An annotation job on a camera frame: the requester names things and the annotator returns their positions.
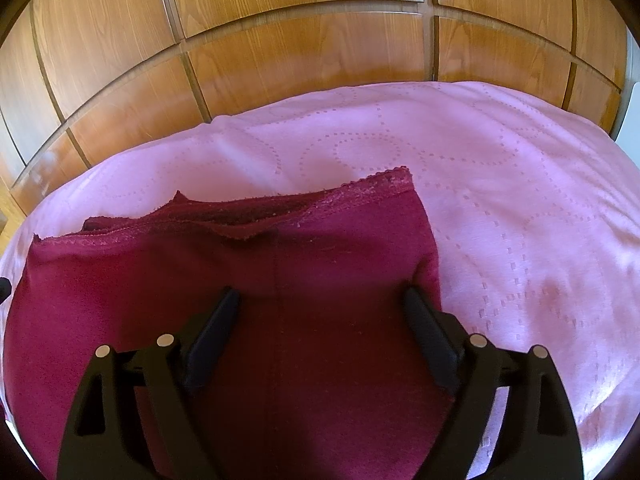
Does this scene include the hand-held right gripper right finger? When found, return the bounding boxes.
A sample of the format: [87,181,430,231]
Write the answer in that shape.
[402,285,585,480]

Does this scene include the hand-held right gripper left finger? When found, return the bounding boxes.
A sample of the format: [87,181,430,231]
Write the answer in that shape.
[56,286,241,480]

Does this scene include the maroon knit garment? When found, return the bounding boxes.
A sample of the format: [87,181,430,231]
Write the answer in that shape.
[2,165,457,480]

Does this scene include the pink patterned bedspread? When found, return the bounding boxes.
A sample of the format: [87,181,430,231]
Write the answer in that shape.
[0,80,640,480]

